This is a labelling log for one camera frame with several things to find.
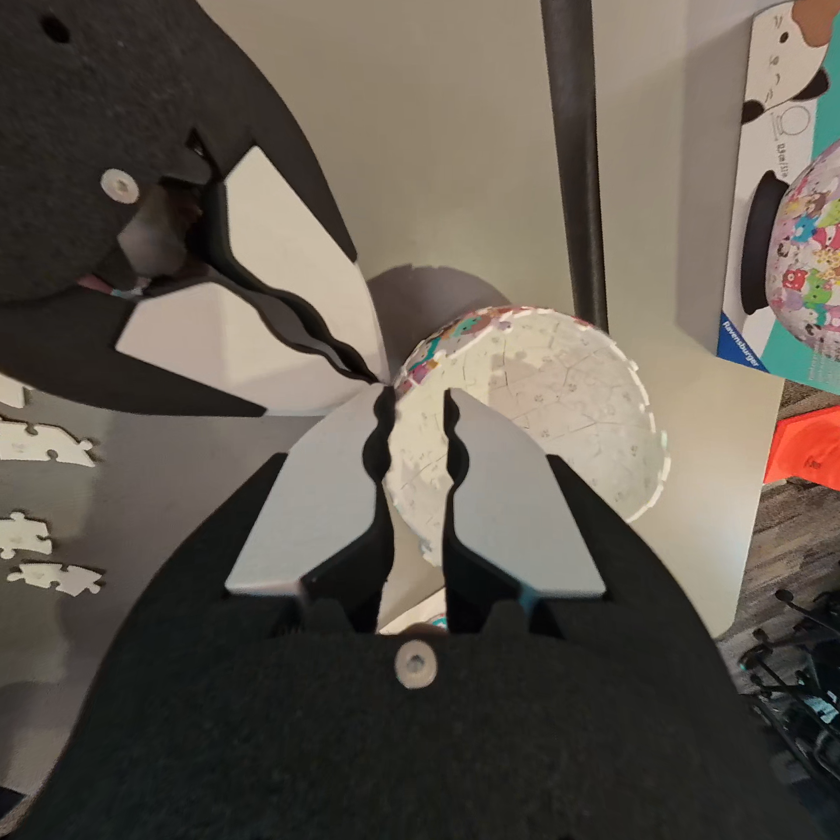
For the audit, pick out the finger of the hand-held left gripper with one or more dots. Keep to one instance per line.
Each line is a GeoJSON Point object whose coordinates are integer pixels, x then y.
{"type": "Point", "coordinates": [302, 250]}
{"type": "Point", "coordinates": [223, 355]}

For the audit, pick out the white puzzle leaflet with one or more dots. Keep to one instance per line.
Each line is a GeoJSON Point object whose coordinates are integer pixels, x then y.
{"type": "Point", "coordinates": [420, 614]}

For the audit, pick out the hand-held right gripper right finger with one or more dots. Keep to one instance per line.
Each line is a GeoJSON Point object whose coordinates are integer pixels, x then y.
{"type": "Point", "coordinates": [525, 525]}

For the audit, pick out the row of white puzzle pieces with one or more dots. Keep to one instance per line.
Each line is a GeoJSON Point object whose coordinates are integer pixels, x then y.
{"type": "Point", "coordinates": [46, 444]}

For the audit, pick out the colourful puzzle box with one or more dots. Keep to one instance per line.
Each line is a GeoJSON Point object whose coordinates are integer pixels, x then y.
{"type": "Point", "coordinates": [801, 263]}

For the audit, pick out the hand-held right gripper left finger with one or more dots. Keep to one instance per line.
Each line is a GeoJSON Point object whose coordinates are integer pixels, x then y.
{"type": "Point", "coordinates": [309, 525]}

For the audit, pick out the colourful puzzle ball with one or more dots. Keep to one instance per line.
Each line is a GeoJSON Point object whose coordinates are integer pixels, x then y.
{"type": "Point", "coordinates": [565, 394]}

